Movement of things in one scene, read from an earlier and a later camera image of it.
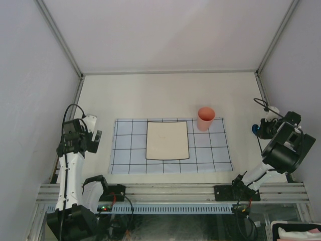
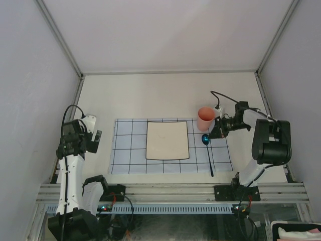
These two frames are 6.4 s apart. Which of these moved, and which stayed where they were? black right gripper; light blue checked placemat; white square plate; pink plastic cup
Moved: black right gripper
Stayed: light blue checked placemat; pink plastic cup; white square plate
